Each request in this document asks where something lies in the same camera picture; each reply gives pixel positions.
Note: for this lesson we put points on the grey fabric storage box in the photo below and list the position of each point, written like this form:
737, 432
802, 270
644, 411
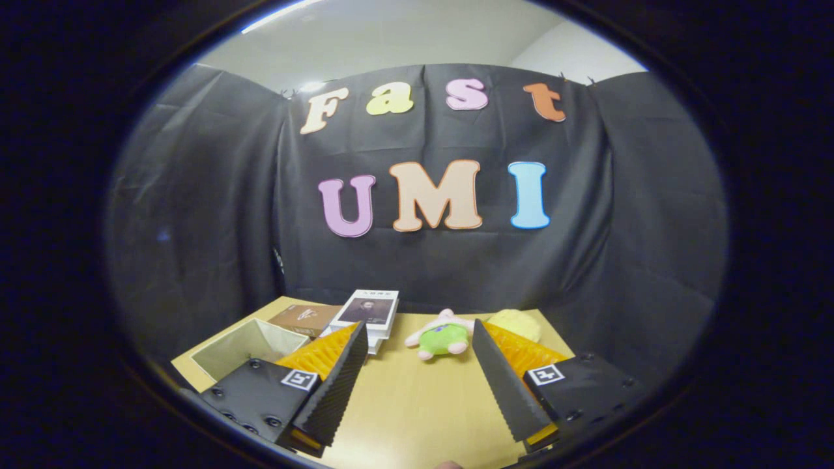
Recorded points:
228, 348

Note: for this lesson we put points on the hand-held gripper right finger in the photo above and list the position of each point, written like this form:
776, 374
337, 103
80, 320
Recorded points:
505, 391

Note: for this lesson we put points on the green and pink plush toy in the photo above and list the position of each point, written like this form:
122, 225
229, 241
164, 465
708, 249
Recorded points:
440, 340

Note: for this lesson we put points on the white book with portrait cover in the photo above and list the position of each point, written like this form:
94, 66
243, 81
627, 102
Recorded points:
365, 309

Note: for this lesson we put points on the plain white book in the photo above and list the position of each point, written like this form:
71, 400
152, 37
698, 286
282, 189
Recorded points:
381, 335

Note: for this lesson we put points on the black backdrop cloth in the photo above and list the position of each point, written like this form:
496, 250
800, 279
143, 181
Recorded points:
423, 260

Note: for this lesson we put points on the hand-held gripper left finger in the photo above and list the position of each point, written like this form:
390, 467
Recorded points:
339, 384

